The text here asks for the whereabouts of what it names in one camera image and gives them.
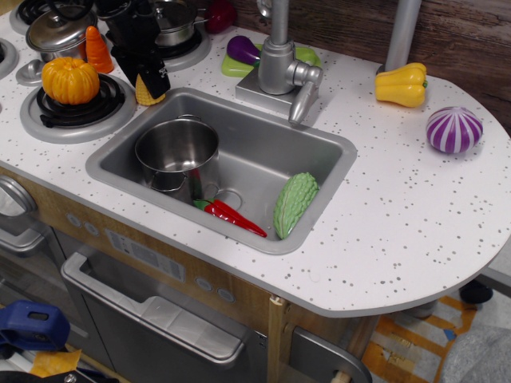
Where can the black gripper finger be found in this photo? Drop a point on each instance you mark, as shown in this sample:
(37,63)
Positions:
(154,75)
(129,62)

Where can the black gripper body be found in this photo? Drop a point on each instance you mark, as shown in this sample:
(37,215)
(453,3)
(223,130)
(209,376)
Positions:
(132,25)

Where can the yellow toy corn cob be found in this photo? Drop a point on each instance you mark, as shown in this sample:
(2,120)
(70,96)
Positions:
(143,96)

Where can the lidded steel pot rear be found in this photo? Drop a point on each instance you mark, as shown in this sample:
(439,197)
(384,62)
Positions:
(177,21)

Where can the lidded steel pot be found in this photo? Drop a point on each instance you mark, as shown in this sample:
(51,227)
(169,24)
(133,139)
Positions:
(177,21)
(54,35)

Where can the lidded steel pot left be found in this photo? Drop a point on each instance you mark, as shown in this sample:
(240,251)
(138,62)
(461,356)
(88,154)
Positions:
(54,35)

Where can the steel pot in sink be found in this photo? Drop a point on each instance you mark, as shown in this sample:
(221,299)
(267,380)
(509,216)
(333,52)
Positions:
(180,158)

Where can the grey sink basin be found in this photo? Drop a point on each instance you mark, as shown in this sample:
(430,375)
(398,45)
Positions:
(258,154)

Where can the orange toy carrot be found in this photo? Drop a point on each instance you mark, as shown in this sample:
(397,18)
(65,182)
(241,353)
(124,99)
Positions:
(97,52)

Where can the front stove burner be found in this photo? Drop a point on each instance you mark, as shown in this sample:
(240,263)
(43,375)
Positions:
(51,121)

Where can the orange toy pumpkin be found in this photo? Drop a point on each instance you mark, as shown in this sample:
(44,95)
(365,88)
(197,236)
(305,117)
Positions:
(70,81)

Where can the green plastic plate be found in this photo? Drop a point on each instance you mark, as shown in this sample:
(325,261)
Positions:
(233,68)

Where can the dark red toy pepper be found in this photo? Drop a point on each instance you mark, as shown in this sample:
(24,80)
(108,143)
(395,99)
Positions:
(221,15)

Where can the purple toy eggplant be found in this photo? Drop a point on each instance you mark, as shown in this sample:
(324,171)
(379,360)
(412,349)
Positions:
(242,49)

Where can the grey stove knob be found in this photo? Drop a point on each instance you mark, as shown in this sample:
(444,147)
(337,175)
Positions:
(31,73)

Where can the grey toy faucet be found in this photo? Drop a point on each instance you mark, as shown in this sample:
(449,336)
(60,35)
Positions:
(282,82)

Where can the red toy chili pepper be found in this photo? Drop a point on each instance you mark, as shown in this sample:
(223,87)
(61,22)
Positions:
(221,210)

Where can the green toy bitter gourd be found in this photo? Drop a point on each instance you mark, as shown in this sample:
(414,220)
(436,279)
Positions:
(293,200)

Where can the yellow toy bell pepper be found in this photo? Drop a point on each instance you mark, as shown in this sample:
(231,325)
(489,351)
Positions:
(405,86)

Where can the grey vertical pole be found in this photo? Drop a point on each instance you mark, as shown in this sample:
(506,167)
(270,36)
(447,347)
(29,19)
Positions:
(405,22)

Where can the grey dishwasher door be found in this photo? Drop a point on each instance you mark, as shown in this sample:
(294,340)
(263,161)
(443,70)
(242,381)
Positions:
(153,333)

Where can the purple striped toy onion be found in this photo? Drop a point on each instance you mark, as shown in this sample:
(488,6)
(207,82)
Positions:
(453,130)

